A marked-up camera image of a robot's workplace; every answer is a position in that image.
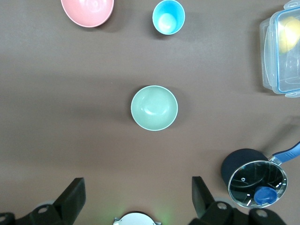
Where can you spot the pink bowl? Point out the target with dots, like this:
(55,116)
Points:
(87,11)

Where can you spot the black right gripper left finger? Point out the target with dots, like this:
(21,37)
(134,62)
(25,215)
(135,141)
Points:
(65,206)

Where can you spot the pale green bowl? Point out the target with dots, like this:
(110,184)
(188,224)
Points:
(154,107)

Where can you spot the clear plastic food container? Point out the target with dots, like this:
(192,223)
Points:
(266,56)

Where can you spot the glass lid with blue knob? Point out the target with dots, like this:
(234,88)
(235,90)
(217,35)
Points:
(257,178)

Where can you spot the light blue plastic cup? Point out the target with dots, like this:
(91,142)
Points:
(168,16)

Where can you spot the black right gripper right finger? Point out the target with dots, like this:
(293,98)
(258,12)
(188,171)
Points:
(204,206)

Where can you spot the yellow fruit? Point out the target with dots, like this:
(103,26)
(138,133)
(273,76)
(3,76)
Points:
(290,35)

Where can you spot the clear lid with blue seal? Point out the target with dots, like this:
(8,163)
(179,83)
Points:
(289,70)

